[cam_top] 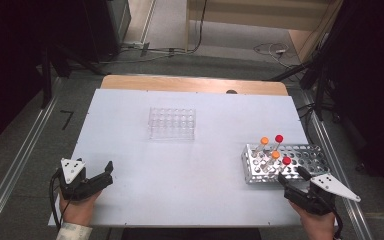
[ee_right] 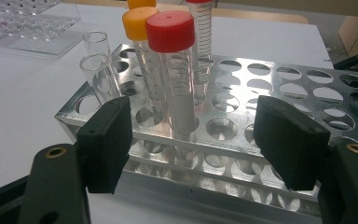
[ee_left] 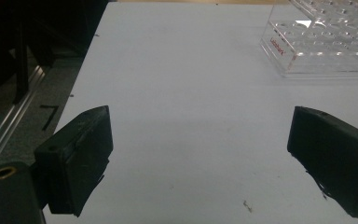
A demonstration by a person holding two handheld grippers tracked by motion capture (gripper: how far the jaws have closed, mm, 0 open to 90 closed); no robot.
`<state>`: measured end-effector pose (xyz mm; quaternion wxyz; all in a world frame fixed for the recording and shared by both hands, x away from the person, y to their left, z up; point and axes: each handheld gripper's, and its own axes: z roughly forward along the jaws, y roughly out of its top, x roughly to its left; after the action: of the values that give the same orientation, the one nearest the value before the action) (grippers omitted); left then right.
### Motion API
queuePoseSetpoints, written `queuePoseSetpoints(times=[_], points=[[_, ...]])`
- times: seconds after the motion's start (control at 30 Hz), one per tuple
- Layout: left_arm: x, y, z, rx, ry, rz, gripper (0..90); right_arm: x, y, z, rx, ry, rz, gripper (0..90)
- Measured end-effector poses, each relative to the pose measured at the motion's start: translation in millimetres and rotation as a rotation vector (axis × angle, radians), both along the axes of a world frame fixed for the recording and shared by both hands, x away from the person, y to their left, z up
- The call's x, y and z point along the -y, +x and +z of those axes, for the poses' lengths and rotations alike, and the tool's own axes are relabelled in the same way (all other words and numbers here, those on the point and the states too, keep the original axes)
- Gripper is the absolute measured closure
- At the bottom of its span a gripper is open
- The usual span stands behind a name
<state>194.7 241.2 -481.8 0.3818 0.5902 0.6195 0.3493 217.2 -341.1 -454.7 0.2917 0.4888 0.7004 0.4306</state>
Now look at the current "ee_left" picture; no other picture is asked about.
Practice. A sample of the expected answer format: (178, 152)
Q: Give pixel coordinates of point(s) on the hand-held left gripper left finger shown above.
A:
(80, 155)

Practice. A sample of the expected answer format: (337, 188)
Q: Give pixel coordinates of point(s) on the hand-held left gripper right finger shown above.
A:
(335, 158)

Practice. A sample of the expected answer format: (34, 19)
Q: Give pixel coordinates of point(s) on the clear acrylic tube rack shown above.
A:
(323, 62)

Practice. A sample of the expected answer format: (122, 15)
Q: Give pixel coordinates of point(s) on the black metal stand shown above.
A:
(20, 62)

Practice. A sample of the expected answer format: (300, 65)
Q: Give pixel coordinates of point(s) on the aluminium floor rail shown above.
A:
(12, 118)

